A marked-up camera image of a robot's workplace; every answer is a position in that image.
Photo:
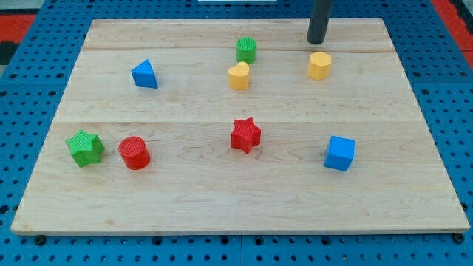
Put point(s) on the blue triangle block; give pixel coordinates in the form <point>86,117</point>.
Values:
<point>144,76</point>

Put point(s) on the wooden board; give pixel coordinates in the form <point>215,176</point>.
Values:
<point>195,182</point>

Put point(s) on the green star block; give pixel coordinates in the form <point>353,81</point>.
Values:
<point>85,148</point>

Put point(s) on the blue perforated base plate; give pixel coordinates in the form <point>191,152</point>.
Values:
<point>36,76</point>

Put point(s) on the red star block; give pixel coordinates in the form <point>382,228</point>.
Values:
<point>245,135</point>

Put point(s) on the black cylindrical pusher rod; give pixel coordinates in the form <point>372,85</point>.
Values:
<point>319,19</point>

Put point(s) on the yellow hexagon block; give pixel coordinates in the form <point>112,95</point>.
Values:
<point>319,66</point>

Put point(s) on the green cylinder block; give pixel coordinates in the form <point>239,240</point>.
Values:
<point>246,50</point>

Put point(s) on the yellow heart block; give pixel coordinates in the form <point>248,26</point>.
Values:
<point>238,76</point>

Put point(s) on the red cylinder block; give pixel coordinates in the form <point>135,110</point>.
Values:
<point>134,152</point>

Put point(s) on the blue cube block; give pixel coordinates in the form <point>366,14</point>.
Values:
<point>340,153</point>

